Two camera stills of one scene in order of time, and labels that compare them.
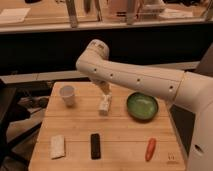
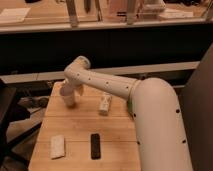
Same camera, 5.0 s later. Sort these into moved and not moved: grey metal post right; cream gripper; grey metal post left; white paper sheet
Moved: cream gripper
Not moved: grey metal post left; white paper sheet; grey metal post right
